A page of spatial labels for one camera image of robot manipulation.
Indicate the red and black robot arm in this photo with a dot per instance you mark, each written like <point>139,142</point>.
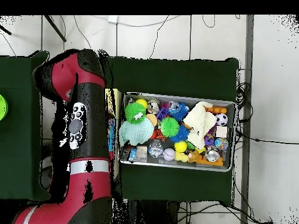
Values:
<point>84,140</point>

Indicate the plain yellow ball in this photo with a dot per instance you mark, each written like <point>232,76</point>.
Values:
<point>180,146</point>

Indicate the grey vertical beam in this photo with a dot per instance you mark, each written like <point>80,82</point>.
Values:
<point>250,46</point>

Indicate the dark green table cloth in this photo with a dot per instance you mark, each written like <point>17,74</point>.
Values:
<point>18,140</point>
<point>177,74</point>

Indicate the green furry monster toy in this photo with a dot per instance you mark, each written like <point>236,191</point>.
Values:
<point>135,112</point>

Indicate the wooden box with three holes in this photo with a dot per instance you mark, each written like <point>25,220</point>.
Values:
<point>117,100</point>

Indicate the blue furry monster toy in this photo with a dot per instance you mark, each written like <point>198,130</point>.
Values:
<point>179,110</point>

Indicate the small black white soccer ball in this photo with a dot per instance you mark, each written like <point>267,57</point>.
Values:
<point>221,119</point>

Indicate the thin black rod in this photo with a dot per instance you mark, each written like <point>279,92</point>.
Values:
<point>53,28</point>

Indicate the small globe print ball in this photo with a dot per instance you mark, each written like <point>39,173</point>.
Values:
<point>221,143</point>

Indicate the blue spiky rubber ball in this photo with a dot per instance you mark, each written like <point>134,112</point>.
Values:
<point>181,134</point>

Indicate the green spiky rubber ball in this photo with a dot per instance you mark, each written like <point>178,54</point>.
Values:
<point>169,126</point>

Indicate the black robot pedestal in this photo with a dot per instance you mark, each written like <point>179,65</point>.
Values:
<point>154,214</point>

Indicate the clear mesh bin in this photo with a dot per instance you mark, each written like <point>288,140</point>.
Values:
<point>227,156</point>

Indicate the bright green cup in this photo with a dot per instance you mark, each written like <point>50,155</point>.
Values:
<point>2,107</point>

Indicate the mint green muslin cloth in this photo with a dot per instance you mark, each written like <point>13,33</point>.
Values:
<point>135,134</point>

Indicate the plain wooden cube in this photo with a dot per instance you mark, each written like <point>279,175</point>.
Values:
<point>221,131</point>

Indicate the cream muslin cloth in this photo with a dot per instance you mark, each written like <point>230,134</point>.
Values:
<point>201,122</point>

